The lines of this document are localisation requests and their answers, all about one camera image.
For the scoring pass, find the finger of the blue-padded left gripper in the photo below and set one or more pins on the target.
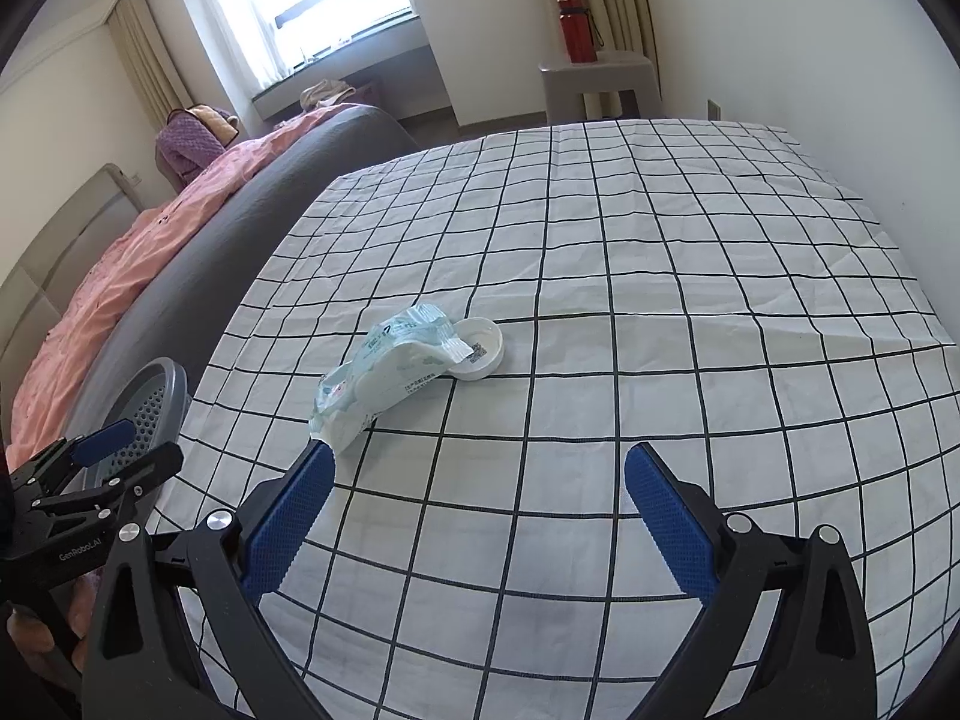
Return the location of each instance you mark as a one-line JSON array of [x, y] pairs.
[[55, 466], [121, 494]]

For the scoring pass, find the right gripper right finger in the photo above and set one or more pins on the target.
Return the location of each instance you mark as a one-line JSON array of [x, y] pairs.
[[724, 561]]

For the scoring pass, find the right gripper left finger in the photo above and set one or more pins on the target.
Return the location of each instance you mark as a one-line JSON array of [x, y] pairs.
[[236, 558]]

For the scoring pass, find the light blue wet wipes pack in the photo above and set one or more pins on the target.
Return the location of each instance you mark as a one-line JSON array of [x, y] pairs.
[[398, 356]]

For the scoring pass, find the white round bottle cap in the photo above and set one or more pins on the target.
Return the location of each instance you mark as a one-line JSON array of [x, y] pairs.
[[488, 348]]

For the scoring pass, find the grey perforated trash basket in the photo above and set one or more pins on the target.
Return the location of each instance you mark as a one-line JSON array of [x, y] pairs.
[[155, 400]]

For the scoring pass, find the left hand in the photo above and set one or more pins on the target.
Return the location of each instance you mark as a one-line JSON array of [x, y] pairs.
[[34, 640]]

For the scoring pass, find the grey bed headboard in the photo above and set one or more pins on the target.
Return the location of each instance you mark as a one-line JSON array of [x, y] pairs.
[[39, 287]]

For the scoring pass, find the pink blanket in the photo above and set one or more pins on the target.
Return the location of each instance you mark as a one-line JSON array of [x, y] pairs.
[[52, 382]]

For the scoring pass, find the black-white checkered tablecloth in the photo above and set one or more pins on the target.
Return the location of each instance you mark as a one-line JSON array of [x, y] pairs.
[[703, 287]]

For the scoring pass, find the purple knitted pillow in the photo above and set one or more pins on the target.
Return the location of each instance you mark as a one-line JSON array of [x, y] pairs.
[[191, 140]]

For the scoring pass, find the beige left curtain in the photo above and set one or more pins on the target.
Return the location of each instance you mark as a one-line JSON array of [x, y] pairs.
[[146, 60]]

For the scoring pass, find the grey plastic stool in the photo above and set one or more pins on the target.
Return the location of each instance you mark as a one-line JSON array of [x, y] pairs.
[[566, 84]]

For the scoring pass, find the red water bottle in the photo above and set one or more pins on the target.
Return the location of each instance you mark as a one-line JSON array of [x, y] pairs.
[[579, 31]]

